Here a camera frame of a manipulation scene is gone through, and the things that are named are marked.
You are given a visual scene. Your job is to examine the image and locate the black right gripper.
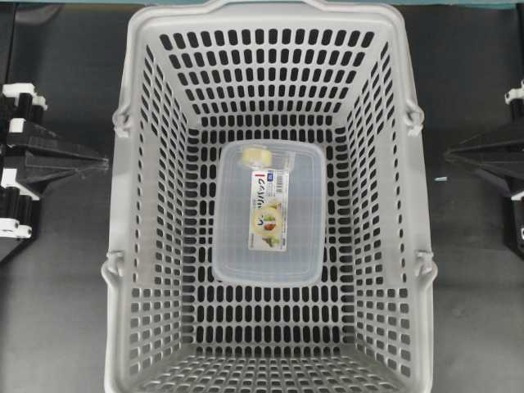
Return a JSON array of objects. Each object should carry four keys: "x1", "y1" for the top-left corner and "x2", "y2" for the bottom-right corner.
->
[{"x1": 445, "y1": 81, "x2": 523, "y2": 251}]

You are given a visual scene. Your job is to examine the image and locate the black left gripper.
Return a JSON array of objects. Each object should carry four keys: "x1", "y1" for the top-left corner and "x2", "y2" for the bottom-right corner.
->
[{"x1": 1, "y1": 83, "x2": 109, "y2": 262}]

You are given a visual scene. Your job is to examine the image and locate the grey plastic shopping basket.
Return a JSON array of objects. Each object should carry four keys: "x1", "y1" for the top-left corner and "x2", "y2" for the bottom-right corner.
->
[{"x1": 102, "y1": 1, "x2": 437, "y2": 392}]

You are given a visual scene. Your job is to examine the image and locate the clear plastic food container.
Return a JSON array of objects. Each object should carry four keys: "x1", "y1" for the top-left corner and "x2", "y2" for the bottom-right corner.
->
[{"x1": 212, "y1": 140, "x2": 327, "y2": 287}]

